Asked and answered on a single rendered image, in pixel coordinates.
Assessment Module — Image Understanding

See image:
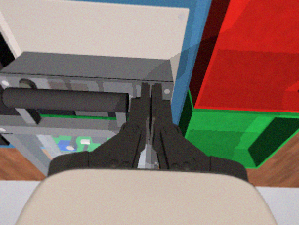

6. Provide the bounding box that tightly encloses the red bin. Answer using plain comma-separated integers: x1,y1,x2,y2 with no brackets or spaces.
189,0,299,113

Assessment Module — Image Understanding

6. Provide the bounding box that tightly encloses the green bin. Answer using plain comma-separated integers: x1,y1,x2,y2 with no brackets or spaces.
178,90,299,169

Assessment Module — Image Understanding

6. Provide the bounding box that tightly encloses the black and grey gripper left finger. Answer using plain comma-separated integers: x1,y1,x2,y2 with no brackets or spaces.
47,82,150,176

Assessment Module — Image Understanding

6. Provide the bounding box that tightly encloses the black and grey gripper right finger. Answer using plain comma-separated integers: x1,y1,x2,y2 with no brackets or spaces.
149,83,248,181

